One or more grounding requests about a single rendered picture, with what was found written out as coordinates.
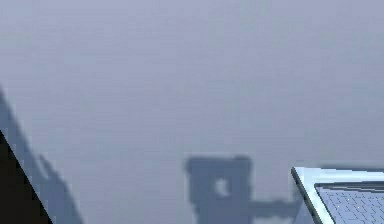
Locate black furniture panel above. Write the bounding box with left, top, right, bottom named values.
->
left=0, top=130, right=54, bottom=224

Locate silver open laptop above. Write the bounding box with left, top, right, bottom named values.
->
left=290, top=166, right=384, bottom=224

